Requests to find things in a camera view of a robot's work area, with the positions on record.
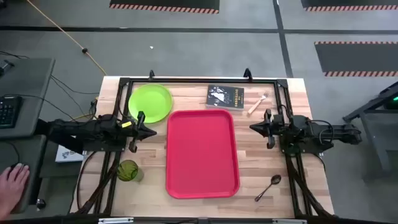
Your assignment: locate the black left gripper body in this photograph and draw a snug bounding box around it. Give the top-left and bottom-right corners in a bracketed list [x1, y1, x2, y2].
[119, 110, 146, 154]

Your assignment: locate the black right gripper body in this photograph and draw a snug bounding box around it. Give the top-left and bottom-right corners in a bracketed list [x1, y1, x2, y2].
[264, 108, 292, 150]

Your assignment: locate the fork with orange handle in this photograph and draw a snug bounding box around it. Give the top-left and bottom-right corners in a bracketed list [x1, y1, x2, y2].
[247, 92, 269, 115]

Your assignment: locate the lime green plate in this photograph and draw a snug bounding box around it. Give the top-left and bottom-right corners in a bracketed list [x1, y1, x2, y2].
[127, 83, 174, 124]

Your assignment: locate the green translucent cup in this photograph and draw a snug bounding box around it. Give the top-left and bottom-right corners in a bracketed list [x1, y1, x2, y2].
[116, 159, 145, 183]

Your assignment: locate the dark metal spoon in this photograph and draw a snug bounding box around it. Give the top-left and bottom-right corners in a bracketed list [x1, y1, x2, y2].
[254, 174, 282, 202]

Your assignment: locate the red plastic tray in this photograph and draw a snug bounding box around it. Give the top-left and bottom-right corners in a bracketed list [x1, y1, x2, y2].
[165, 109, 241, 199]

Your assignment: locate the black paperback book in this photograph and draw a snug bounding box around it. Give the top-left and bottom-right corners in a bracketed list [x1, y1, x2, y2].
[205, 84, 245, 111]

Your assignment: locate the white printed box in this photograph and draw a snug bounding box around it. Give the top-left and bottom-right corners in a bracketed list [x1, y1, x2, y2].
[55, 144, 85, 163]

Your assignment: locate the grey metal side table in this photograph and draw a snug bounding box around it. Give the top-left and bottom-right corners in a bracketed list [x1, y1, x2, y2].
[342, 81, 398, 175]

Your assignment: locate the grey desk top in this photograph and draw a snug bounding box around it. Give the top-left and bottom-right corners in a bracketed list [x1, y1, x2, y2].
[0, 134, 48, 215]
[0, 57, 56, 139]

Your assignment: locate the black hazard-striped floor mat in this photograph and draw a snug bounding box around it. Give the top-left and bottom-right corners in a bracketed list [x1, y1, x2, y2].
[109, 0, 220, 14]
[314, 41, 398, 77]
[300, 0, 398, 12]

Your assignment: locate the black keyboard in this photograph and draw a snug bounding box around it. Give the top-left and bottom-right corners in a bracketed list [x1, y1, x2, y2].
[0, 95, 23, 129]

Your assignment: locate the person's hand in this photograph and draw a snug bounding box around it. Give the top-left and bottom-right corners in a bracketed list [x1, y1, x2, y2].
[0, 164, 31, 213]

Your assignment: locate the black cable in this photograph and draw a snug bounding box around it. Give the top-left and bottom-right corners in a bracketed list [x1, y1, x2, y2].
[49, 74, 100, 96]

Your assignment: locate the black metal table frame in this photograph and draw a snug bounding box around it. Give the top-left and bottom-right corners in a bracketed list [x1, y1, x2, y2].
[74, 76, 335, 218]

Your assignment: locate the silver metal bracket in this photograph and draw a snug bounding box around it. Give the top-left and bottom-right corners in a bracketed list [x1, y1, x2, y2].
[98, 217, 135, 224]
[272, 218, 307, 224]

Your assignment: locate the yellow floor cable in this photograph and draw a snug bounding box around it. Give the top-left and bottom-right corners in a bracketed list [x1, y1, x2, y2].
[26, 0, 108, 77]

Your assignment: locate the black desk clamp handle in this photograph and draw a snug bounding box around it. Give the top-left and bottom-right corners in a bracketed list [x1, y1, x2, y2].
[0, 59, 15, 77]

